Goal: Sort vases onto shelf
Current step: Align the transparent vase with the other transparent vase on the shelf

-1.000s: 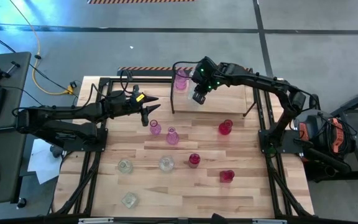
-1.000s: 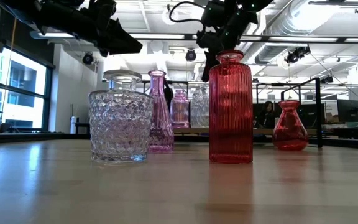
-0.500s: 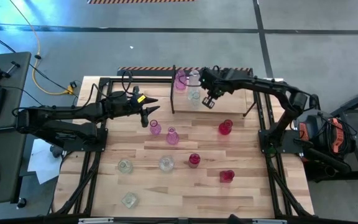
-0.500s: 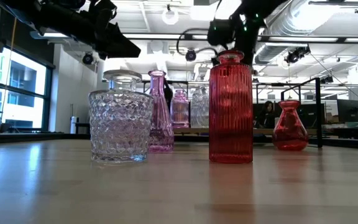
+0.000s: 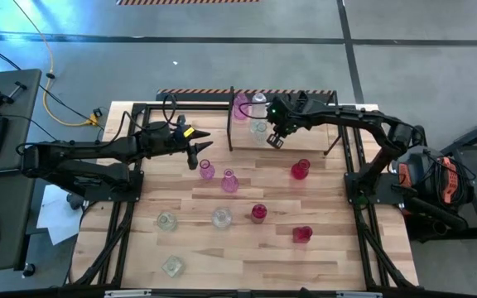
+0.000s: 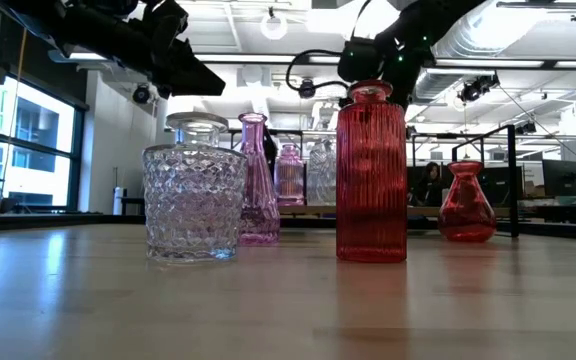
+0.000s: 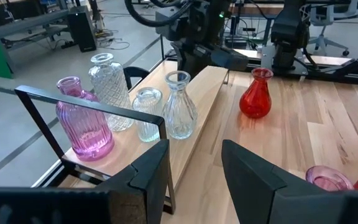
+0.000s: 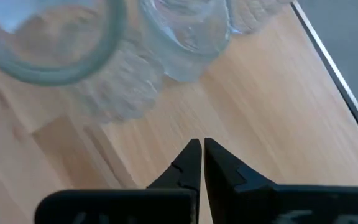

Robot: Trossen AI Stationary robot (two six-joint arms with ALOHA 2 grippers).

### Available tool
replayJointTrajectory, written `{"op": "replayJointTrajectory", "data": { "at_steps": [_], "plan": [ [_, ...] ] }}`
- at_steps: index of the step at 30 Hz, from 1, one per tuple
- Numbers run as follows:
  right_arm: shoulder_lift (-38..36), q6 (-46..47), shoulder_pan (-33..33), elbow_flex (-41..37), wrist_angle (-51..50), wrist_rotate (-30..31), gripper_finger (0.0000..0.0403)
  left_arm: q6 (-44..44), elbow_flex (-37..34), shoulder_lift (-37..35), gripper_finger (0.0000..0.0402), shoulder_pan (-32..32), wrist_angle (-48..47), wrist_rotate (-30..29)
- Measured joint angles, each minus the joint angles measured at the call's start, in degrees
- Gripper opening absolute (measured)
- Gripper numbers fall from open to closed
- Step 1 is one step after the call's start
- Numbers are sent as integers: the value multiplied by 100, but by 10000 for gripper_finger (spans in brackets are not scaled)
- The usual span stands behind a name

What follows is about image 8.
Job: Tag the clear tall diamond-cut vase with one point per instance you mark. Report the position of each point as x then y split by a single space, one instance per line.
253 15

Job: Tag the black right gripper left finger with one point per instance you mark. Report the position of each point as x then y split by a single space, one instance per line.
120 207

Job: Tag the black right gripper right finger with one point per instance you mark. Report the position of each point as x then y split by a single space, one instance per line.
291 207

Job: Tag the clear flared glass vase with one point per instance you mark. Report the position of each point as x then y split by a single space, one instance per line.
120 93

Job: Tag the clear ribbed glass jar vase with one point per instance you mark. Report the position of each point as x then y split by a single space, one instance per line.
185 37

